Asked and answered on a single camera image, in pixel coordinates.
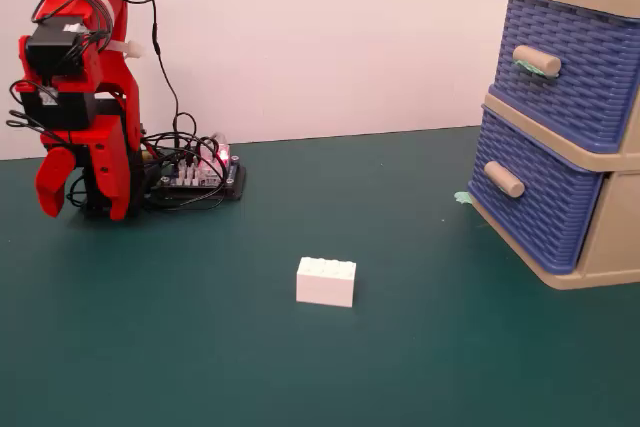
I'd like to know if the green tape on drawer handle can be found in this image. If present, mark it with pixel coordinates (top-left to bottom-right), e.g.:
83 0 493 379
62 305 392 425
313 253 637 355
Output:
513 59 560 81

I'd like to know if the motor controller circuit board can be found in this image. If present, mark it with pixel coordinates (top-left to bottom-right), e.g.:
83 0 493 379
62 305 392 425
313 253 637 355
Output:
149 144 248 201

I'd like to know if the blue wicker drawer with plain handle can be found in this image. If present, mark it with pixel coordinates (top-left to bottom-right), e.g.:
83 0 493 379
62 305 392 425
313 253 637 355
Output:
467 105 606 276

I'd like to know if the dark green table mat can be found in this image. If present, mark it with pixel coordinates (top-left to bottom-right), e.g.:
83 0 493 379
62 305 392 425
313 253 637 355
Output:
0 124 640 427

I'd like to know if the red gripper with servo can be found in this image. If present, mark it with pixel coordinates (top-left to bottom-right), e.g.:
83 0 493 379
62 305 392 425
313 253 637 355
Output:
10 54 142 222

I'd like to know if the blue wicker drawer with taped handle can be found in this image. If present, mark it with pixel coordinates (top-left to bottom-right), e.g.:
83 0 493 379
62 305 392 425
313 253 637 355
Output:
488 0 640 154

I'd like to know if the white toy brick cube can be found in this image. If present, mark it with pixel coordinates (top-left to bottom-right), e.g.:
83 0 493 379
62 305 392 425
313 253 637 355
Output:
295 256 358 309

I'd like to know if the long black servo cable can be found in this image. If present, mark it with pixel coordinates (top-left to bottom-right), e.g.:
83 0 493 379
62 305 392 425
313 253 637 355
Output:
117 0 201 148

